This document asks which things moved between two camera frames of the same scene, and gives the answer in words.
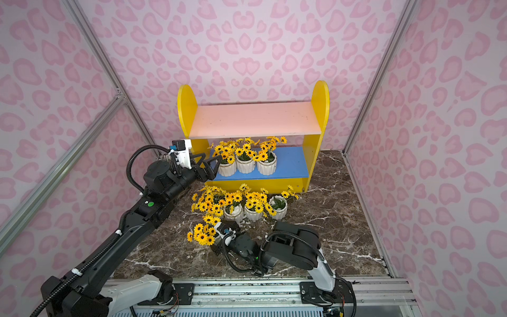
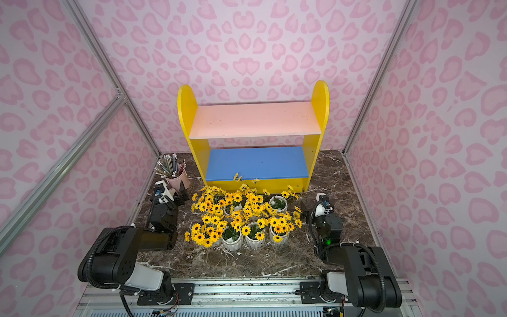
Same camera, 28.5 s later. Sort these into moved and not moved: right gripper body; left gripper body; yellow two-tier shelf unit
Moved: left gripper body; right gripper body
Not moved: yellow two-tier shelf unit
